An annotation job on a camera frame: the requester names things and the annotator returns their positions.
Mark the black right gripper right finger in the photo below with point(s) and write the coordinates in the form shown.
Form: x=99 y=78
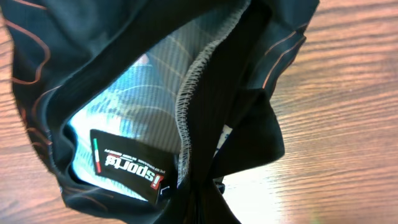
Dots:
x=213 y=207

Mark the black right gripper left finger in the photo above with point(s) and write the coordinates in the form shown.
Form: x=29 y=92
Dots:
x=182 y=206

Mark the black printed cycling jersey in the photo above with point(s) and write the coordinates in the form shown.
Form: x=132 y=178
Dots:
x=123 y=100

